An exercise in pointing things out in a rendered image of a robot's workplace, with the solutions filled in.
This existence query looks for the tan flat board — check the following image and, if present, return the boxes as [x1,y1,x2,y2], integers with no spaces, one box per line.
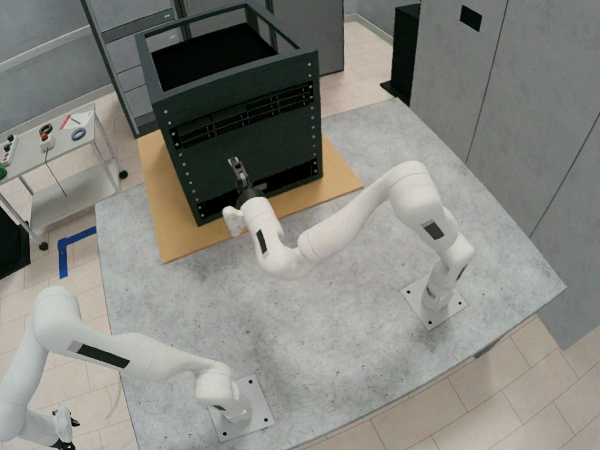
[137,130,364,265]

